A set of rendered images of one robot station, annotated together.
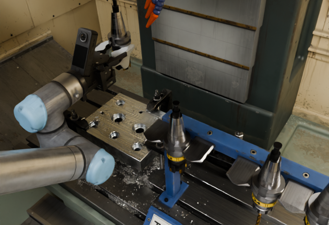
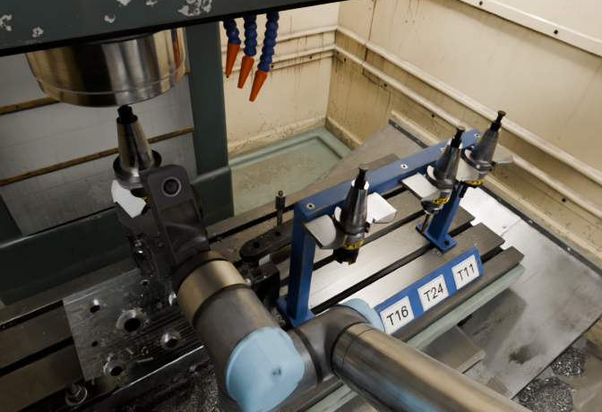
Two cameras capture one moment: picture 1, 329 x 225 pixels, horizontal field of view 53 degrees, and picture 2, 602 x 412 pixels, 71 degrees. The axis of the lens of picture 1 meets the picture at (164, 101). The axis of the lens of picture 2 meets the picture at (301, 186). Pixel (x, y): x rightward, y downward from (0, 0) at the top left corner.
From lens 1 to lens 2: 68 cm
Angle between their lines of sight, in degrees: 55
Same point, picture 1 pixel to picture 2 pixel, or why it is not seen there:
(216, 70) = not seen: hidden behind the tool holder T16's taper
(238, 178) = (432, 193)
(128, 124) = (159, 311)
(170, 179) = (305, 294)
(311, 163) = (262, 193)
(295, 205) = (472, 172)
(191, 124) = (339, 193)
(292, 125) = not seen: hidden behind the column
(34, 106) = (282, 345)
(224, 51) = (150, 124)
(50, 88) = (239, 304)
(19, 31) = not seen: outside the picture
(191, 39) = (85, 139)
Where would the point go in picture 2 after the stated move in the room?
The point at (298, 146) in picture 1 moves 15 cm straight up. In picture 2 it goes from (236, 190) to (235, 160)
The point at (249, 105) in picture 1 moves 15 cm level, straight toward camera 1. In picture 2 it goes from (200, 176) to (236, 200)
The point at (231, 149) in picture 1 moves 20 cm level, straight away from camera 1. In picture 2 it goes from (392, 179) to (303, 138)
